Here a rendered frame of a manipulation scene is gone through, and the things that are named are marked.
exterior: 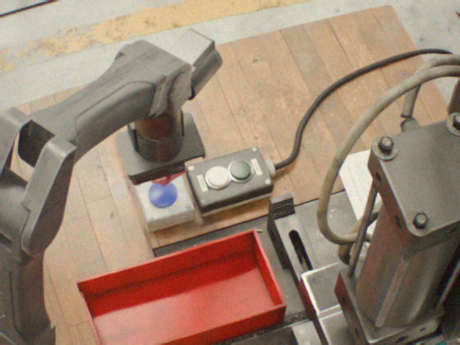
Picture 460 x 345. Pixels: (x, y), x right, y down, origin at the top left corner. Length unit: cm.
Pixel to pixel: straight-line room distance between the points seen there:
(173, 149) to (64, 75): 144
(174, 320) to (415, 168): 65
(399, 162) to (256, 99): 77
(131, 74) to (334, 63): 54
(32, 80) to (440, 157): 200
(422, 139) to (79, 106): 39
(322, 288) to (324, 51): 56
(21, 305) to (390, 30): 81
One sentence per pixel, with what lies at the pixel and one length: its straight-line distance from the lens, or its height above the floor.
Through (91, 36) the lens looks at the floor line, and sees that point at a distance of 277.
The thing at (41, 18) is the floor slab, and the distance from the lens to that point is 284.
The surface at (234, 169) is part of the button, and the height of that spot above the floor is 94.
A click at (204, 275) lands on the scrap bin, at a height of 90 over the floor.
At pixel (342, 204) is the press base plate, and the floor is 90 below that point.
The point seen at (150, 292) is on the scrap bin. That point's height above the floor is 91.
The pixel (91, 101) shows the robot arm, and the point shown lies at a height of 131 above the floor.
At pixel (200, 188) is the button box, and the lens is 143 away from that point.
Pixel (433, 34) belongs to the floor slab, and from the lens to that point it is 283.
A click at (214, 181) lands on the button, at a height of 94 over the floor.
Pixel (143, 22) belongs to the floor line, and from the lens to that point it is 278.
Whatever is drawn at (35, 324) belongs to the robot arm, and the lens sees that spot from 119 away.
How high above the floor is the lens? 218
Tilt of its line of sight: 60 degrees down
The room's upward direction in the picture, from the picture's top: 1 degrees clockwise
